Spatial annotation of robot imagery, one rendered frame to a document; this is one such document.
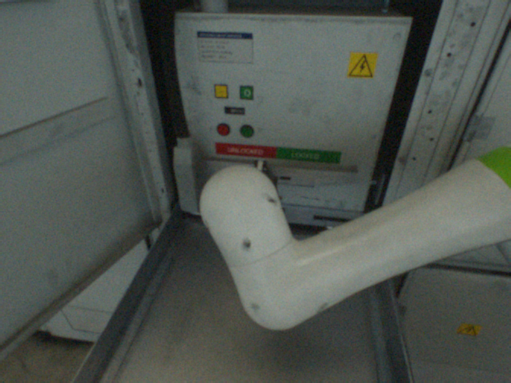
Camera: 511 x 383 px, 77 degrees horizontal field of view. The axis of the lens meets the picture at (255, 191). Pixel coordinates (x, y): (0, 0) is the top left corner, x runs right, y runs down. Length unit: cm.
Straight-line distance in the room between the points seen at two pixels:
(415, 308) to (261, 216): 82
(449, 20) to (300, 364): 69
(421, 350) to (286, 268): 98
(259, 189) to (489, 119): 52
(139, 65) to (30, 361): 151
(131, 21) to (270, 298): 60
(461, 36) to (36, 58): 75
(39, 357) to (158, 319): 120
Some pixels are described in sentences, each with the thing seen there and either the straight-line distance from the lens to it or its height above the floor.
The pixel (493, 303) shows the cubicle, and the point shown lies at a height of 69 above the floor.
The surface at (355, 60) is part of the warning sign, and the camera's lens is 74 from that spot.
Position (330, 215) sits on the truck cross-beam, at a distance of 91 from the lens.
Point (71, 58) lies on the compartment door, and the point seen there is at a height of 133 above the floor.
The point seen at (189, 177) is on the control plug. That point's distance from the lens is 78.
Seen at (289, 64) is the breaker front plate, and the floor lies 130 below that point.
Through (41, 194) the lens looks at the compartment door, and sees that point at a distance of 76.
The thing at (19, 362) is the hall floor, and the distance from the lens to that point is 196.
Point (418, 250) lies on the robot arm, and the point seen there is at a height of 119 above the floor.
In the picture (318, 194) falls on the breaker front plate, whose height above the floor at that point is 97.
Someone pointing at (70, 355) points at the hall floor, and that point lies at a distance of 187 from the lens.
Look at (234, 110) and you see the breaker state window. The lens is 79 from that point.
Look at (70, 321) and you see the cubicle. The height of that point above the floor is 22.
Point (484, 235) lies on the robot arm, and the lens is 48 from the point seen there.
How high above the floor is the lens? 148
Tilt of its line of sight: 36 degrees down
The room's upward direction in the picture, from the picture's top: straight up
